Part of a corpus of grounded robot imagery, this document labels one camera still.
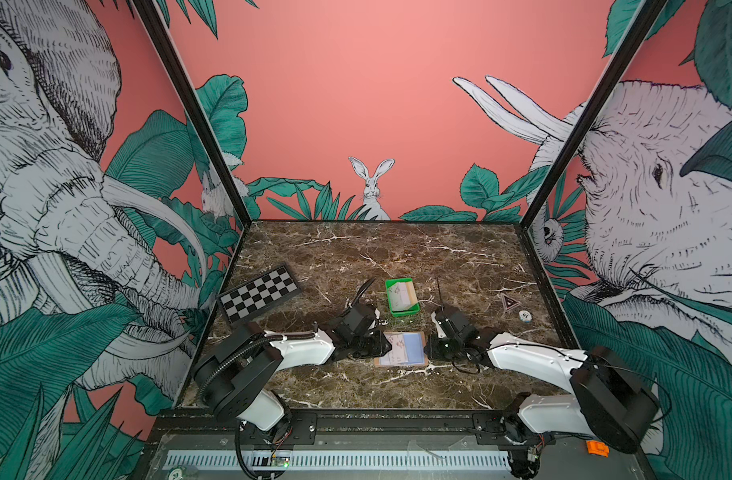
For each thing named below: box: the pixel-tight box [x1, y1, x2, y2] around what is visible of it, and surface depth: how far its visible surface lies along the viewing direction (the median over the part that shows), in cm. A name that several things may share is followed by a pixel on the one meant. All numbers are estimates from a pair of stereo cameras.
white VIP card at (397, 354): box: [380, 334, 408, 365], surface depth 88 cm
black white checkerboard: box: [217, 264, 302, 325], surface depth 97 cm
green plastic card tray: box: [385, 278, 421, 317], surface depth 97 cm
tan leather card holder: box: [374, 331, 428, 367], surface depth 88 cm
